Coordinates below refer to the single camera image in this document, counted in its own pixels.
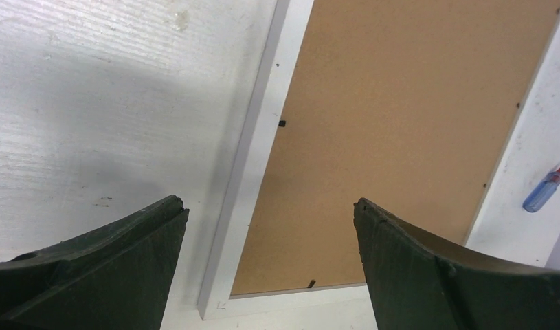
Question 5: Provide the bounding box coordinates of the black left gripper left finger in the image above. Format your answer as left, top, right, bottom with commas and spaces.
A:
0, 195, 189, 329

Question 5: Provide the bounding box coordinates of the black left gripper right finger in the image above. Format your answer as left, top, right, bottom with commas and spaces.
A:
354, 198, 560, 329

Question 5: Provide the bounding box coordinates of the white picture frame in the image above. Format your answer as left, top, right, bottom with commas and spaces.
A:
197, 1, 560, 329

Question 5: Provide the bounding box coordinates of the blue red screwdriver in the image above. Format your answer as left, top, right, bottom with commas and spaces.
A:
522, 165, 560, 213

